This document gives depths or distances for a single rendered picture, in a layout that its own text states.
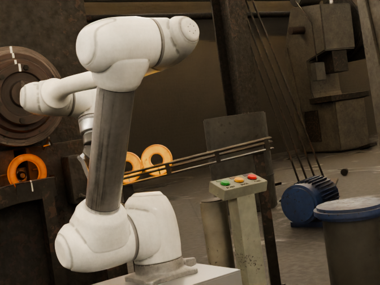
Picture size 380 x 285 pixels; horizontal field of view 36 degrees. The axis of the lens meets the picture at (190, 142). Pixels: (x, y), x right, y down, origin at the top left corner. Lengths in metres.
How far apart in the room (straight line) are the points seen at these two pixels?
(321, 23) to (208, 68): 2.21
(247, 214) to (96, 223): 1.04
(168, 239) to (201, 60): 9.18
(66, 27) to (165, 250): 1.67
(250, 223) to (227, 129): 2.70
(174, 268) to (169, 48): 0.70
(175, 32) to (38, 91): 0.61
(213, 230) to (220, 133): 2.66
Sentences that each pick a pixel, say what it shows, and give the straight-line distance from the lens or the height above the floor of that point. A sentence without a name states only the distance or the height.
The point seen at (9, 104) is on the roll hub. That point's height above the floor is 1.07.
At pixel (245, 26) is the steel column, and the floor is 1.87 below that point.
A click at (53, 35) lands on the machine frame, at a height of 1.42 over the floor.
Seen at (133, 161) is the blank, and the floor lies 0.73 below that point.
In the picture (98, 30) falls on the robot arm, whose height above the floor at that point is 1.14.
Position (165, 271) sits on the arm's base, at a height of 0.44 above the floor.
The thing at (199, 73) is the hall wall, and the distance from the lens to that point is 10.87.
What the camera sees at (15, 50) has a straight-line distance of 2.93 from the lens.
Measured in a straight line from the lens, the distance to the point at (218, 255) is 2.70.
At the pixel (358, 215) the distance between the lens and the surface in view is 2.57.
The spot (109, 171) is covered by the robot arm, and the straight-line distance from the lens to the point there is 1.63.
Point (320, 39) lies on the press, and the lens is 10.30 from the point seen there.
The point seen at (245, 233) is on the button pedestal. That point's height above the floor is 0.38.
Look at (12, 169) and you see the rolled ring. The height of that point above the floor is 0.78.
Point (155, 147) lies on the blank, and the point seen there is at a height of 0.78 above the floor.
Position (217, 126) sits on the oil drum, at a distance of 5.27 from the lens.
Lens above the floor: 0.89
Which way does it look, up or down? 2 degrees down
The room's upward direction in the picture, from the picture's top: 8 degrees counter-clockwise
